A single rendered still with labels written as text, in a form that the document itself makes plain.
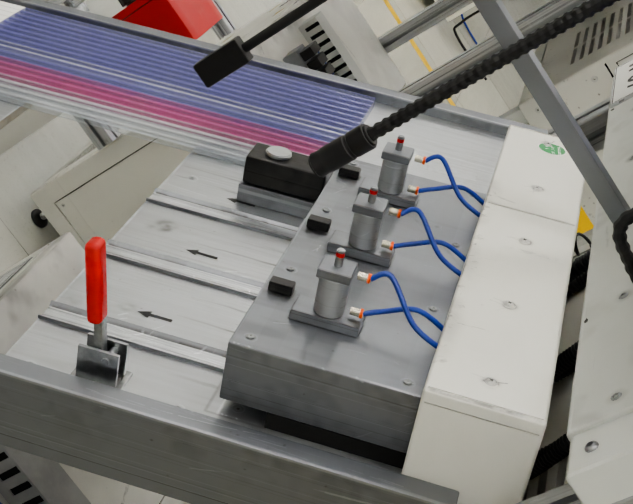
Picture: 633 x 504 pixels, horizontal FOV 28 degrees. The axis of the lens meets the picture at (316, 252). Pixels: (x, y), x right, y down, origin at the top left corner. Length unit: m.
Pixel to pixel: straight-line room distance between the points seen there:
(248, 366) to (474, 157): 0.57
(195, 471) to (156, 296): 0.19
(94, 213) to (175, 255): 1.50
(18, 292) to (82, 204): 1.03
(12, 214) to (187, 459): 1.81
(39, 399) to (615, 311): 0.40
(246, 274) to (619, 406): 0.38
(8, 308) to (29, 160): 1.27
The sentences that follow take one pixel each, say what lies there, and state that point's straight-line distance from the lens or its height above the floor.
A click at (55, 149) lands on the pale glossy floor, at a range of 2.84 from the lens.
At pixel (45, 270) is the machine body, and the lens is 1.58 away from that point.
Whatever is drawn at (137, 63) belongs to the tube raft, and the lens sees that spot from 1.40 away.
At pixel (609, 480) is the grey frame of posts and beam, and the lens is 0.75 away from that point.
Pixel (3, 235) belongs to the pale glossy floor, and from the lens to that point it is 2.58.
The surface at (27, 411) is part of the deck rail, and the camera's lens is 0.88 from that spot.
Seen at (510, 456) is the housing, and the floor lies 1.26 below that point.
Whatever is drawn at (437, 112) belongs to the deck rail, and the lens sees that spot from 1.43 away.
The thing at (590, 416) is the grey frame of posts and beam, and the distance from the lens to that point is 0.78.
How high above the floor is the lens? 1.57
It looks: 26 degrees down
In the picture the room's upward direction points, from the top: 62 degrees clockwise
